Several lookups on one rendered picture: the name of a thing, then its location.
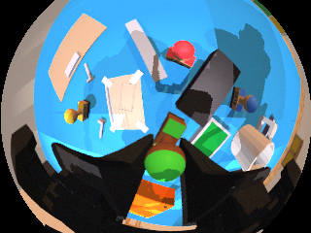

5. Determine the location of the orange rubber stamp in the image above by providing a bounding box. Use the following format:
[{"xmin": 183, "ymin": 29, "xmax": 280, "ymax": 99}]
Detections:
[{"xmin": 65, "ymin": 100, "xmax": 90, "ymax": 124}]

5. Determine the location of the peach mug with white handle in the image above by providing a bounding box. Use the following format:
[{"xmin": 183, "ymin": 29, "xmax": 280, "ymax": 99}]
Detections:
[{"xmin": 230, "ymin": 114, "xmax": 277, "ymax": 171}]

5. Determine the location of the blue-handled rubber stamp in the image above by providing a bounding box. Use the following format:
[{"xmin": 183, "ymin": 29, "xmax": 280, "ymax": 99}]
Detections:
[{"xmin": 229, "ymin": 86, "xmax": 258, "ymax": 114}]

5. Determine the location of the red and brown rubber stamp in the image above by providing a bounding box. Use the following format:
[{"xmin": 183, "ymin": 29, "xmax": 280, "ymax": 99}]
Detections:
[{"xmin": 166, "ymin": 40, "xmax": 197, "ymax": 69}]

